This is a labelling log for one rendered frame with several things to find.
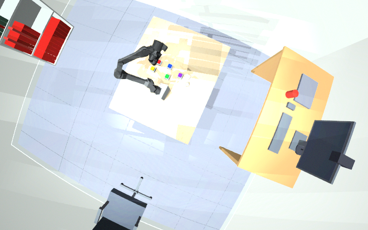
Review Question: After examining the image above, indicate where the yellow button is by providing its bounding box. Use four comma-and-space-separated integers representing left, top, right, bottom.
150, 66, 157, 73

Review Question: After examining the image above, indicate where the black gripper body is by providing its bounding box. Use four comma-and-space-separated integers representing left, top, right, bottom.
149, 44, 168, 66

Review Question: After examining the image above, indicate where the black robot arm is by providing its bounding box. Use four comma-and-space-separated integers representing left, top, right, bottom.
114, 39, 164, 95

